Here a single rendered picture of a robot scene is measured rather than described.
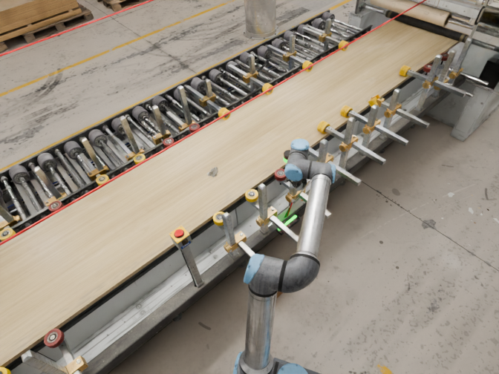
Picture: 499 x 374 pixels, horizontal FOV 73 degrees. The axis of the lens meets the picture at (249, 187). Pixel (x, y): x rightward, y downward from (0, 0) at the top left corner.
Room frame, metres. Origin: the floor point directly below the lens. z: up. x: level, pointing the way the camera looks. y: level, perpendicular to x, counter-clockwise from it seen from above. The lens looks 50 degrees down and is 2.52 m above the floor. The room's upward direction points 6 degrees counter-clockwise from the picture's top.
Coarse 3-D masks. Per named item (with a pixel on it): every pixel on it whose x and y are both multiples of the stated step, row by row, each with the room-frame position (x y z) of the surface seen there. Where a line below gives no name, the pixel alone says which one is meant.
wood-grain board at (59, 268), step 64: (320, 64) 2.73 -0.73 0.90; (384, 64) 2.63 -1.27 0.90; (256, 128) 1.93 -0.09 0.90; (128, 192) 1.43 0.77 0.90; (192, 192) 1.38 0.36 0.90; (0, 256) 1.05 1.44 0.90; (64, 256) 1.01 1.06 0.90; (128, 256) 0.97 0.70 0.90; (0, 320) 0.68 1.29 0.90; (64, 320) 0.65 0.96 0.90
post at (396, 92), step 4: (396, 92) 1.91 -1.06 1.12; (392, 96) 1.92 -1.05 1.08; (396, 96) 1.90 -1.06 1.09; (392, 100) 1.92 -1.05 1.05; (396, 100) 1.90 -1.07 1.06; (392, 104) 1.91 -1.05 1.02; (396, 104) 1.91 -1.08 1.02; (388, 108) 1.92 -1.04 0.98; (392, 108) 1.90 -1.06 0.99; (388, 120) 1.90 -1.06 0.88; (384, 124) 1.92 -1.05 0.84; (388, 124) 1.90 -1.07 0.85; (388, 128) 1.92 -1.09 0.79; (384, 136) 1.90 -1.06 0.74
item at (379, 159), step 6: (330, 132) 1.76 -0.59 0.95; (336, 132) 1.74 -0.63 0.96; (342, 138) 1.68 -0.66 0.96; (354, 144) 1.61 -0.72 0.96; (360, 150) 1.56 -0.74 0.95; (366, 150) 1.54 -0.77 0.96; (372, 156) 1.49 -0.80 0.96; (378, 156) 1.48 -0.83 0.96; (378, 162) 1.45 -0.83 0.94; (384, 162) 1.43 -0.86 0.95
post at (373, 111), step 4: (372, 108) 1.77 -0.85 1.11; (376, 108) 1.76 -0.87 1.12; (372, 112) 1.76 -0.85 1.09; (376, 112) 1.76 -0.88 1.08; (372, 116) 1.76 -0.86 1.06; (368, 120) 1.77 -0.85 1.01; (372, 120) 1.75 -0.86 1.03; (368, 124) 1.77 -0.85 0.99; (372, 124) 1.75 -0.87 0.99; (364, 136) 1.77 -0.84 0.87; (368, 136) 1.75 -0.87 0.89; (364, 140) 1.77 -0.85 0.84; (368, 140) 1.76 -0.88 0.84; (364, 144) 1.76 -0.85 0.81
